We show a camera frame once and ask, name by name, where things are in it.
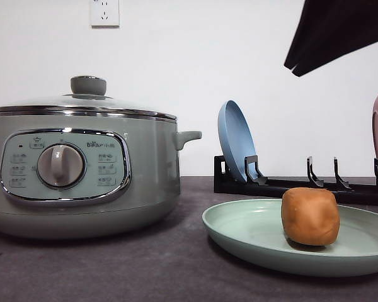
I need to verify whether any blue plate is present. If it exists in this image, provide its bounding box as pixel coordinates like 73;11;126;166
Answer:
218;100;258;181

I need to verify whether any black plate rack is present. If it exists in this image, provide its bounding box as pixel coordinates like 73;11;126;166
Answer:
214;156;378;205

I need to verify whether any gray table mat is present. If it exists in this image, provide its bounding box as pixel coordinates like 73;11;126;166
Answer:
0;176;378;302

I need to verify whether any white wall socket left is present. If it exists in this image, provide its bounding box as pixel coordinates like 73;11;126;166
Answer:
89;0;120;30

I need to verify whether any glass pot lid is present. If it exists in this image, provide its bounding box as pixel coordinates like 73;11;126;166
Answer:
0;75;177;120

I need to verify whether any green electric steamer pot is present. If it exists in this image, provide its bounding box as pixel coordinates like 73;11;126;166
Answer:
0;109;202;240

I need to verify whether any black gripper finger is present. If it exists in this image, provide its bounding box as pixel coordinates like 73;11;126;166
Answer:
284;0;378;77

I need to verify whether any brown potato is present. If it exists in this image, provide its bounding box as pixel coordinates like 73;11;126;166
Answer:
281;187;340;246

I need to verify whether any green plate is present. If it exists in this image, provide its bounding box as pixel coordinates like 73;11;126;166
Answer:
202;198;378;277

